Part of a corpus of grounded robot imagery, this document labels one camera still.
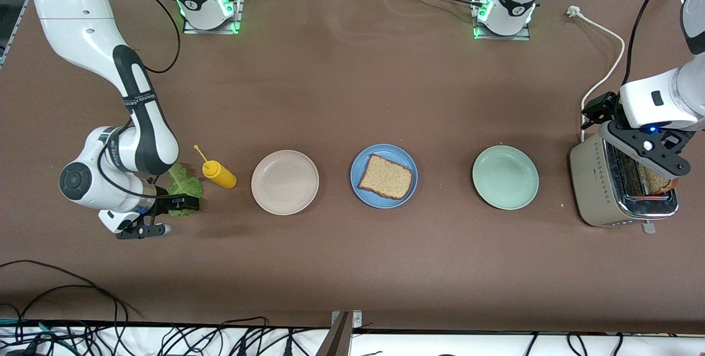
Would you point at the blue round plate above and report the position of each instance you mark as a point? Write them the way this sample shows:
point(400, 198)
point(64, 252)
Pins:
point(385, 149)

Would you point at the beige chrome two-slot toaster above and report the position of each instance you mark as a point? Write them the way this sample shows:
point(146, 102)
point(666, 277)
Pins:
point(592, 179)

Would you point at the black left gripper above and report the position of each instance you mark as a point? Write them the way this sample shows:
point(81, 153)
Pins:
point(601, 107)

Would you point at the mint green round plate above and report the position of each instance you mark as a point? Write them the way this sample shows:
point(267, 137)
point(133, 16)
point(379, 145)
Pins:
point(505, 177)

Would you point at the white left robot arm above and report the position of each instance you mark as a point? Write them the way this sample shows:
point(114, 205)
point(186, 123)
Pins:
point(661, 100)

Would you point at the dark grey metal post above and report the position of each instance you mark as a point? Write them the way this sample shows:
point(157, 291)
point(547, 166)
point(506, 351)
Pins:
point(337, 339)

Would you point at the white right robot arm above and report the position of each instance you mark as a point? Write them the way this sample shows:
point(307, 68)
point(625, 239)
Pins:
point(77, 14)

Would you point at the green lettuce leaf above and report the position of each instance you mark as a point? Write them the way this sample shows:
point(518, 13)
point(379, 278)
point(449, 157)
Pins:
point(187, 185)

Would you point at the silver metal edge bracket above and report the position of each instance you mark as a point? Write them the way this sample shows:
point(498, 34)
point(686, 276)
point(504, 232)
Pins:
point(357, 320)

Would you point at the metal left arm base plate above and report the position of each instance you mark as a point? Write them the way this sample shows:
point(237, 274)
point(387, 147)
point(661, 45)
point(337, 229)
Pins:
point(495, 37)

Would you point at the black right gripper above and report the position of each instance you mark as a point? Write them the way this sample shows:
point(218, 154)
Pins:
point(164, 201)

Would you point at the brown bread slice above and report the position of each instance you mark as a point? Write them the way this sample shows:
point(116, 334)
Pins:
point(658, 184)
point(385, 177)

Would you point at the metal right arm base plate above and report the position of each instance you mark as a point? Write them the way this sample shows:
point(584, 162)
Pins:
point(237, 0)

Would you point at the beige round plate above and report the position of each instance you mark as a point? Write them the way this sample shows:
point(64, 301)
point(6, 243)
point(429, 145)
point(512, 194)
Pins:
point(285, 182)

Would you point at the yellow mustard squeeze bottle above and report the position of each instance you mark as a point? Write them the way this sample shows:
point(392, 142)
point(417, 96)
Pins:
point(220, 175)

